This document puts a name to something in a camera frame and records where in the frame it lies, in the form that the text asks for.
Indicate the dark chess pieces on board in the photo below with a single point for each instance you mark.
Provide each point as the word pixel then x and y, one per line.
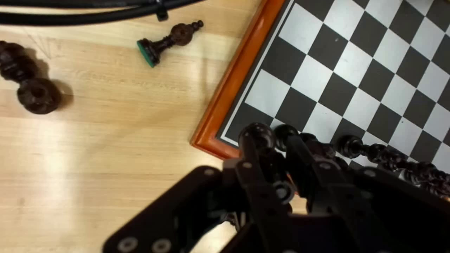
pixel 419 173

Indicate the wooden framed chessboard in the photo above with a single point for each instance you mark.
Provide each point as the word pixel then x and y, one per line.
pixel 375 69

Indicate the dark brown chess piece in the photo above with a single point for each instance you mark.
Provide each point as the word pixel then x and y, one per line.
pixel 36 95
pixel 180 36

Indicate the dark brown standing chess piece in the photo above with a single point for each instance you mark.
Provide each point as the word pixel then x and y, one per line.
pixel 36 95

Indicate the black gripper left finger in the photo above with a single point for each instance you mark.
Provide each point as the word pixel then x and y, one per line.
pixel 266 208

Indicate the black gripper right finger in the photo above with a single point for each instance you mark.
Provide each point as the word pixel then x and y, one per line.
pixel 325 182

